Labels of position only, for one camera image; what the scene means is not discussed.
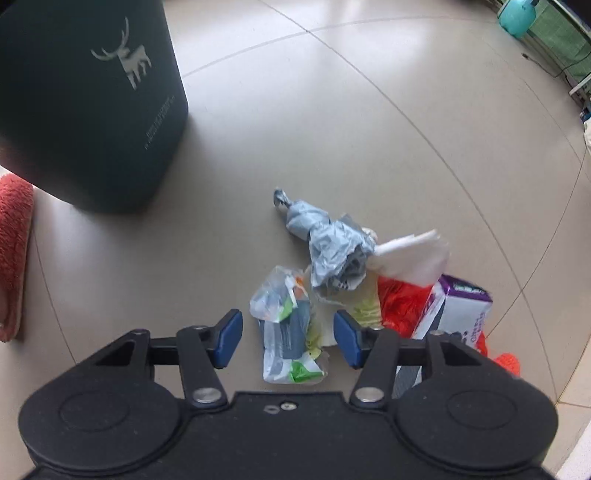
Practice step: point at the teal plastic jug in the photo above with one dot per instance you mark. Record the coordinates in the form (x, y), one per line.
(516, 16)

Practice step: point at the clear green print plastic wrapper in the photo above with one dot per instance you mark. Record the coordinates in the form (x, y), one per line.
(281, 332)

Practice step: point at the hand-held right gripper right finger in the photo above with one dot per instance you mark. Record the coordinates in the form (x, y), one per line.
(346, 339)

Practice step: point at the red fluffy mat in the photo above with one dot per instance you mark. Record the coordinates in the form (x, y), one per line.
(14, 240)

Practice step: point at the white tissue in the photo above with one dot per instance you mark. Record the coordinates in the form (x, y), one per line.
(415, 258)

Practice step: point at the red plastic bag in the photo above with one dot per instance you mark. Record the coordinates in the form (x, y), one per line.
(401, 304)

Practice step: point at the white purple packet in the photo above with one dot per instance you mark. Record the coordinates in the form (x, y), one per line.
(461, 314)

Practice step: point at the crumpled grey plastic bag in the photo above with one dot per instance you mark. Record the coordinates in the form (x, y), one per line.
(323, 240)

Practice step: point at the white yellow-green print wrapper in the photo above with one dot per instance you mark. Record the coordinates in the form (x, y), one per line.
(364, 307)

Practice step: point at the dark green deer print bin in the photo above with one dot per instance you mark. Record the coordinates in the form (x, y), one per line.
(69, 115)

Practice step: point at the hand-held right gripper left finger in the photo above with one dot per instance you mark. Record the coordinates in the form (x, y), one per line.
(228, 339)

